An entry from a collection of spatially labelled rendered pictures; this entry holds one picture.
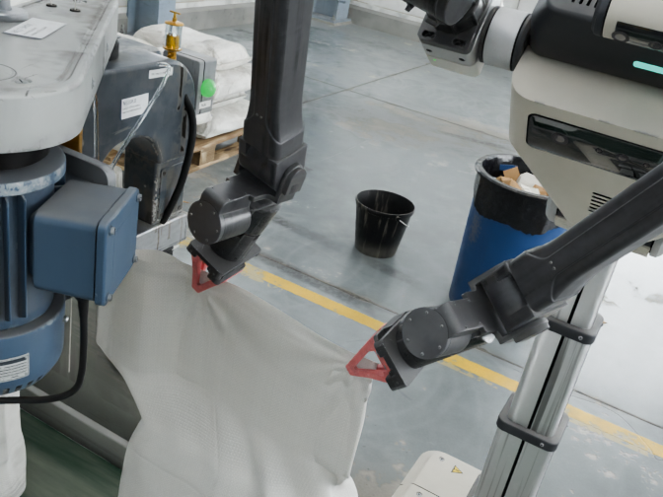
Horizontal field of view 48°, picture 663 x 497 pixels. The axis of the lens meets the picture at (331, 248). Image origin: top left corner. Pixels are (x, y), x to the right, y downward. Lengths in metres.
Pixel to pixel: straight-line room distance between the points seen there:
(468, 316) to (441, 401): 1.98
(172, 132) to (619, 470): 2.07
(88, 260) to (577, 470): 2.21
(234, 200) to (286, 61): 0.19
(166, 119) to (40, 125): 0.50
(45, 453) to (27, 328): 1.03
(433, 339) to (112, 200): 0.36
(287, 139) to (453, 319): 0.30
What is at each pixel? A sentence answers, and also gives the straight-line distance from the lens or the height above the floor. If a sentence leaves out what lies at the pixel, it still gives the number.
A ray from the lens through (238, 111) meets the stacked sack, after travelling 4.60.
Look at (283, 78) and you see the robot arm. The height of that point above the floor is 1.41.
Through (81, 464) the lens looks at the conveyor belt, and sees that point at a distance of 1.80.
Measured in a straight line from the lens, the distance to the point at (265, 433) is 1.13.
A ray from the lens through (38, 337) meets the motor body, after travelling 0.82.
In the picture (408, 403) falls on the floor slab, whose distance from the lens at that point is 2.74.
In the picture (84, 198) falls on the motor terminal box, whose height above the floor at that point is 1.30.
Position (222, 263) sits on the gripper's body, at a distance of 1.03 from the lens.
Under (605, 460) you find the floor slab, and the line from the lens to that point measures 2.84.
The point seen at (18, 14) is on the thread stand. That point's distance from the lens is 0.94.
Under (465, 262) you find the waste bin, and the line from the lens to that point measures 3.30.
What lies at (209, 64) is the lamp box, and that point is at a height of 1.32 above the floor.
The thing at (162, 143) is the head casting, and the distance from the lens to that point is 1.19.
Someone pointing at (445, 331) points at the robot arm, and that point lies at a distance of 0.80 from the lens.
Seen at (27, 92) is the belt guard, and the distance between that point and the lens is 0.69.
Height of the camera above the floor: 1.62
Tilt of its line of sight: 26 degrees down
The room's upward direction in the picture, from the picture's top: 11 degrees clockwise
